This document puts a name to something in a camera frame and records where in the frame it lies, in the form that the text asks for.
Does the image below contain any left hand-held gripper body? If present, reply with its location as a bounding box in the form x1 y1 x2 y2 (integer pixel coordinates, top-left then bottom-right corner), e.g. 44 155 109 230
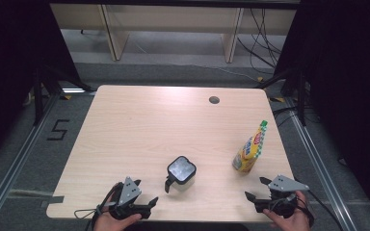
108 176 152 221

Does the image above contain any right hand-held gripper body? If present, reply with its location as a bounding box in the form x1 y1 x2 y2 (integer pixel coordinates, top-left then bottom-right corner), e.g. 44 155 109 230
254 174 310 219

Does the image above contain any yellow pouch with green cap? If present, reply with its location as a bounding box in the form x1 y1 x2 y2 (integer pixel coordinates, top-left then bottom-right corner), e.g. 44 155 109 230
231 119 269 174

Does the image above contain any glass jar with black lid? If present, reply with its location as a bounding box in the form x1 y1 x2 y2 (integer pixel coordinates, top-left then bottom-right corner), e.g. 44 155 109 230
164 155 198 194

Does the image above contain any person's left hand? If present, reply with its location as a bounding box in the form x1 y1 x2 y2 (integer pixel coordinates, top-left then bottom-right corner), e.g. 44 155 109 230
92 193 143 231

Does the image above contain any person's right hand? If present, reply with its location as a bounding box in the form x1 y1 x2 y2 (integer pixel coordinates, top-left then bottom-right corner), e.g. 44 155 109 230
262 191 312 231

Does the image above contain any grey tape strip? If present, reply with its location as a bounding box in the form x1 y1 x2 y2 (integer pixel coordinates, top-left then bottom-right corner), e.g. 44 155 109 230
40 195 66 209

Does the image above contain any black metal stand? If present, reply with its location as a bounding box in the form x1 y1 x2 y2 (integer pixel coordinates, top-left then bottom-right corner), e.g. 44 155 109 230
254 67 311 128
32 64 94 127

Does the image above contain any black curtain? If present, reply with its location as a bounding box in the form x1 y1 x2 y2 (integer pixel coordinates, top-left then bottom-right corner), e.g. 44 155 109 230
0 0 82 167
274 0 370 222

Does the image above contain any light wooden shelf unit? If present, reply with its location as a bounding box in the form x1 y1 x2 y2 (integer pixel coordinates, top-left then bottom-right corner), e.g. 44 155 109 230
49 3 299 64

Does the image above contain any aluminium floor rail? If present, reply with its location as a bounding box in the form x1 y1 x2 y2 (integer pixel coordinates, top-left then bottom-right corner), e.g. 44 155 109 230
0 90 64 231
283 97 358 231

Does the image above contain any right hand-held gripper cable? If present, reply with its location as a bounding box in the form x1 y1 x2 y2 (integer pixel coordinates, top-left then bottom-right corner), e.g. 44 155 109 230
306 190 345 231

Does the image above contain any hand-held gripper cable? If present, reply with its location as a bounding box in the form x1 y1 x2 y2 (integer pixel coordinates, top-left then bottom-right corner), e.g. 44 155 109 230
306 190 345 231
73 182 123 231

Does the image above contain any left hand-held gripper cable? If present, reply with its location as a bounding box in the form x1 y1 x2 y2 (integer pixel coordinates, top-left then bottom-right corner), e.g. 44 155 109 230
73 182 123 231

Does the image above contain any bundle of black cables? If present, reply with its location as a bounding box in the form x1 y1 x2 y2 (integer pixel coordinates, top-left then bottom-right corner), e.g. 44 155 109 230
236 8 285 75

